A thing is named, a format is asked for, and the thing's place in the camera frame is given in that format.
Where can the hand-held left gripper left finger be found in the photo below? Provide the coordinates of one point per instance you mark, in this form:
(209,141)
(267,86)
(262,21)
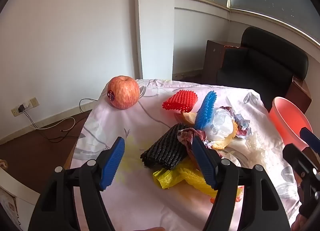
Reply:
(113,161)

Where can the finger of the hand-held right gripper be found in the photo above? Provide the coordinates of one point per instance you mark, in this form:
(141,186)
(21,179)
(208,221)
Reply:
(310,140)
(297,158)

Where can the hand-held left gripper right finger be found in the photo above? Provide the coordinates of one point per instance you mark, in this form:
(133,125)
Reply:
(203,163)

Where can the yellow plastic bag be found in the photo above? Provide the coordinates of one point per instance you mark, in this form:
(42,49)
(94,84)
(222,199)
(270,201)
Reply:
(175,174)

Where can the pink plastic basin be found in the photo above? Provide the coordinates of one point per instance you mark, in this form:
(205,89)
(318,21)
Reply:
(287,118)

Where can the maroon foil wrapper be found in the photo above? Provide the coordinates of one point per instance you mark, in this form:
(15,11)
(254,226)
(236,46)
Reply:
(188,135)
(241,122)

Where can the black foam fruit net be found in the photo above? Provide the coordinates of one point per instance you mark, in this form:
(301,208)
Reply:
(163,147)

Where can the white foam fruit net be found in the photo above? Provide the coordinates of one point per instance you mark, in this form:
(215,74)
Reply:
(255,148)

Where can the clear white plastic bag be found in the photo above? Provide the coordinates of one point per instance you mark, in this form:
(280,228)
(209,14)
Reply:
(221,123)

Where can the blue foam fruit net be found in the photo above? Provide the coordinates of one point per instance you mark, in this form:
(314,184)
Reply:
(205,111)

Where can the red foam fruit net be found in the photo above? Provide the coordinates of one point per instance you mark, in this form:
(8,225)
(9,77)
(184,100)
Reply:
(180,100)

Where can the person's right hand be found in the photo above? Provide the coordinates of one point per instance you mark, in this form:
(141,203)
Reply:
(298,224)

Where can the pink floral tablecloth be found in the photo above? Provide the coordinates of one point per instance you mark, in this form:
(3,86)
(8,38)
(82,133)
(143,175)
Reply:
(140,203)

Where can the red apple with sticker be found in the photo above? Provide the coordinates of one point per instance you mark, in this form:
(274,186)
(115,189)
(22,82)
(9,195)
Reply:
(123,91)

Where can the black armchair with wooden arms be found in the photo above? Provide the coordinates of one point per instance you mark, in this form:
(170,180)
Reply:
(262,71)

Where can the white side table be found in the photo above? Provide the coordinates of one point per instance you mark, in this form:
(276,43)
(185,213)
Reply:
(15,191)

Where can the black plug-in charger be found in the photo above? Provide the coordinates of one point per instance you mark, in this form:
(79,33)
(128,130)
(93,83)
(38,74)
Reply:
(21,108)

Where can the beige wall socket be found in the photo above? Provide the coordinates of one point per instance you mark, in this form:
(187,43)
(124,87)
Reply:
(34,102)

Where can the white wall socket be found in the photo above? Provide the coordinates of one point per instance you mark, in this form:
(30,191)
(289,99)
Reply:
(15,112)

